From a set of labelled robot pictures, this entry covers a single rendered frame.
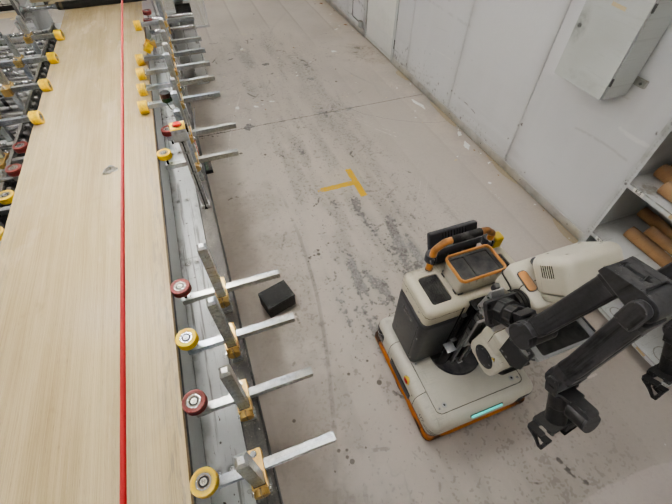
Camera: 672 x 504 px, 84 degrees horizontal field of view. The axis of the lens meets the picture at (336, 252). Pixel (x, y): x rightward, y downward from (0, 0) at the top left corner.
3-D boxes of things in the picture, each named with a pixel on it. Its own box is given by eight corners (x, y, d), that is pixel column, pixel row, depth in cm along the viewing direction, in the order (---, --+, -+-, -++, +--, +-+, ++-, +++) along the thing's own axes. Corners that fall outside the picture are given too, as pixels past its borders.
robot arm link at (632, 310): (673, 276, 71) (628, 294, 69) (701, 300, 68) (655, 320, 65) (566, 365, 105) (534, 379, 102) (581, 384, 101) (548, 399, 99)
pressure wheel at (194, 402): (197, 427, 130) (187, 417, 121) (187, 409, 134) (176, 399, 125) (217, 411, 134) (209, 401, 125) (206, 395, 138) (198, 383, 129)
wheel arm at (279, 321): (293, 316, 160) (292, 311, 157) (295, 323, 158) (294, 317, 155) (189, 349, 150) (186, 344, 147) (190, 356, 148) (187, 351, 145)
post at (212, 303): (242, 355, 161) (215, 293, 124) (244, 362, 159) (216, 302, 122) (234, 357, 160) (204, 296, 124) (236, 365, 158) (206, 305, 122)
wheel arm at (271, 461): (332, 433, 129) (332, 429, 126) (336, 443, 127) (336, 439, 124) (205, 483, 119) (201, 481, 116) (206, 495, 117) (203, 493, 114)
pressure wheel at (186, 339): (184, 361, 146) (174, 348, 137) (183, 343, 151) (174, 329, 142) (204, 356, 147) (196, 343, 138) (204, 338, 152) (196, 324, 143)
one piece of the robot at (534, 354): (490, 341, 142) (511, 312, 125) (549, 319, 148) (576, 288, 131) (517, 380, 132) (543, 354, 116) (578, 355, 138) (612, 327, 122)
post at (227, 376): (255, 412, 147) (229, 362, 110) (257, 421, 145) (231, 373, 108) (246, 415, 146) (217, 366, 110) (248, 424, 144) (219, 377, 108)
